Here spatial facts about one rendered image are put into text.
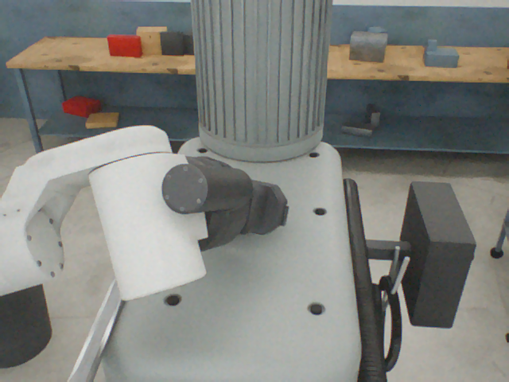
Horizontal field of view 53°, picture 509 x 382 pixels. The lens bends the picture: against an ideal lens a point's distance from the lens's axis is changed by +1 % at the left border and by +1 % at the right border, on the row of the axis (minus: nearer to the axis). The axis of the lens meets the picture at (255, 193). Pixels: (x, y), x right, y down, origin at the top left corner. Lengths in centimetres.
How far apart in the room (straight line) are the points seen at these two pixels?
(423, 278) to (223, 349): 55
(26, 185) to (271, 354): 25
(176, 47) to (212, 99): 375
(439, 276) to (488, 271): 276
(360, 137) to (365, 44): 80
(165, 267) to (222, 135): 42
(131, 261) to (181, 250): 4
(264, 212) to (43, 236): 23
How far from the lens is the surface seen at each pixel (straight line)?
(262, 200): 53
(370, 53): 440
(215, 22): 71
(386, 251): 103
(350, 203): 83
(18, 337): 301
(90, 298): 339
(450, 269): 97
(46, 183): 39
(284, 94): 72
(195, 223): 39
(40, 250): 41
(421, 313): 103
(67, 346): 315
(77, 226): 401
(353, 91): 507
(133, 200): 37
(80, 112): 514
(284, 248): 59
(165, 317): 52
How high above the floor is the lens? 226
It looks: 33 degrees down
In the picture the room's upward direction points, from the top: straight up
